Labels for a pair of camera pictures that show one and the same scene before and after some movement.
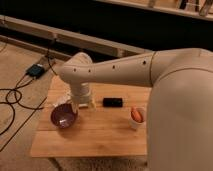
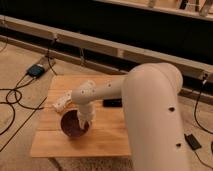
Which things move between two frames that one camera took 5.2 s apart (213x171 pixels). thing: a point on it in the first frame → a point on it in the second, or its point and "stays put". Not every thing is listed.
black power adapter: x=35 y=71 stays put
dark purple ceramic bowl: x=63 y=116 → x=71 y=125
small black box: x=112 y=102 stays put
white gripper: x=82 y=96 → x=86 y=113
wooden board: x=101 y=129 stays put
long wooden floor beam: x=90 y=44 stays put
